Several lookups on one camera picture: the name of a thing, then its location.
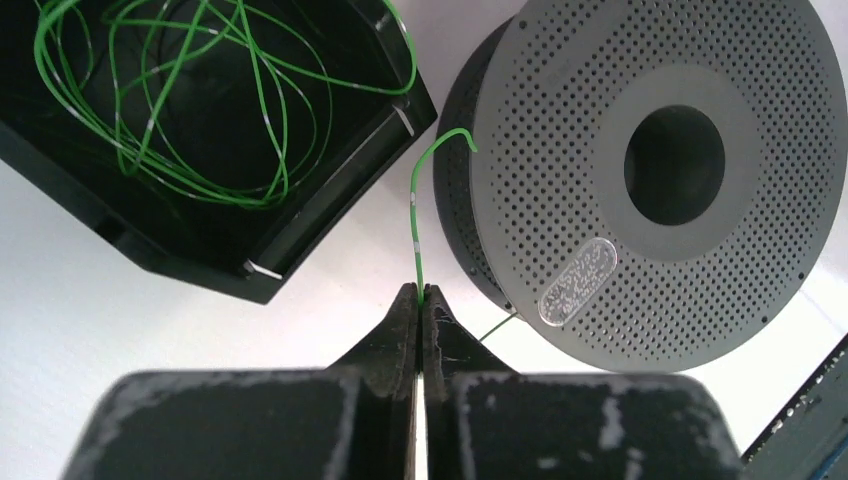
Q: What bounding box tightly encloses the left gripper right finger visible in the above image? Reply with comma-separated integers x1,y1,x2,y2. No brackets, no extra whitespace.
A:
421,286,742,479

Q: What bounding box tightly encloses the black plastic bin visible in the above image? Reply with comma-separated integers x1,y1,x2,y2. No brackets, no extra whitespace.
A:
1,1,437,304

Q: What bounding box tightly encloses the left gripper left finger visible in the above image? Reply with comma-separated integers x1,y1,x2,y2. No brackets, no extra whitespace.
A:
63,284,419,479

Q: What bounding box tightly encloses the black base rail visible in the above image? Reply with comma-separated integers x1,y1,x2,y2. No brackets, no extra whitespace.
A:
742,338,847,480

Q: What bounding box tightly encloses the green cable in black bin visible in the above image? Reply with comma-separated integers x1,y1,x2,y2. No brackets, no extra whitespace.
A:
33,0,419,211

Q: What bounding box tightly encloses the dark grey cable spool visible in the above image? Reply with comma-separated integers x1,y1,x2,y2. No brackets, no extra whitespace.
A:
433,1,847,372

